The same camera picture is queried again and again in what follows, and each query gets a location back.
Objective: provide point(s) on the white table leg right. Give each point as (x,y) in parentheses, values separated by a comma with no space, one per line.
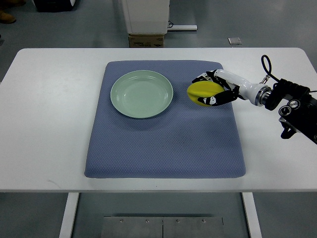
(251,215)

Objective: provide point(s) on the yellow starfruit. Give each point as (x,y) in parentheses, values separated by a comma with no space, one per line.
(203,89)

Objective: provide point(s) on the cardboard box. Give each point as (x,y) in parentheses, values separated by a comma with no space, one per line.
(146,40)

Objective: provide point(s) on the white table leg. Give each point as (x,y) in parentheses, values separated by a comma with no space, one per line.
(69,215)
(251,215)

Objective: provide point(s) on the blue textured mat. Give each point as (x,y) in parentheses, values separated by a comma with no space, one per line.
(186,141)

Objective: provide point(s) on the white base bar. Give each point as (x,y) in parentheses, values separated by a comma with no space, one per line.
(183,28)

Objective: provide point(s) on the white cabinet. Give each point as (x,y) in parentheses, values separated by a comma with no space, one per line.
(146,16)

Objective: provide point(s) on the brown shoe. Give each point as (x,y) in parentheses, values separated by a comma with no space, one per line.
(6,18)

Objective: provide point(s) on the white table leg left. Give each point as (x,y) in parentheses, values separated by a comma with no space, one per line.
(69,215)

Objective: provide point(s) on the pale green plate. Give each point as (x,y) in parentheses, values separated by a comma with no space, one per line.
(141,94)

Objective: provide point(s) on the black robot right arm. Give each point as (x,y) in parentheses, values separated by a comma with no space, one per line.
(300,112)

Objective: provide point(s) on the black white device corner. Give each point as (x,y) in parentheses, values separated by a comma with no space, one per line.
(54,5)

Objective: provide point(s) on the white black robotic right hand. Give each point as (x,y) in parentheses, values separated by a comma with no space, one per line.
(234,87)

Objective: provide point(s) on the metal floor plate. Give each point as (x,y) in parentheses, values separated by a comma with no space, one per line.
(163,227)

